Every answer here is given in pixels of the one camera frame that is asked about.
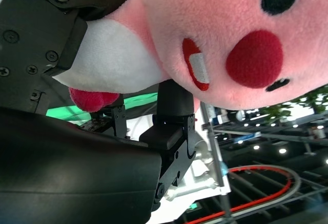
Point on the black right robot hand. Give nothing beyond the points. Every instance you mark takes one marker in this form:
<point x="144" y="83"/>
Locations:
<point x="64" y="170"/>

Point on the pink plush beaver doll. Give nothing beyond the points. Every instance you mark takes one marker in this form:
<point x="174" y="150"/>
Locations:
<point x="205" y="16"/>

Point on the green screen panel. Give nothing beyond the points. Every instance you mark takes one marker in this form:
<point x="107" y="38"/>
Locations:
<point x="138" y="99"/>

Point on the grey metal pole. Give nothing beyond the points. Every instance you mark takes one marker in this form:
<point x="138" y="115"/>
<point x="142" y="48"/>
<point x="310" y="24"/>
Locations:
<point x="216" y="157"/>

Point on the white metal bracket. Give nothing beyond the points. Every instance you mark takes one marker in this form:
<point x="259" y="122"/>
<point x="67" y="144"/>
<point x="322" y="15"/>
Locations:
<point x="202" y="183"/>

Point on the red curved rail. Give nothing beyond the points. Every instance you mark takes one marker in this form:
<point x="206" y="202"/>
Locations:
<point x="288" y="185"/>

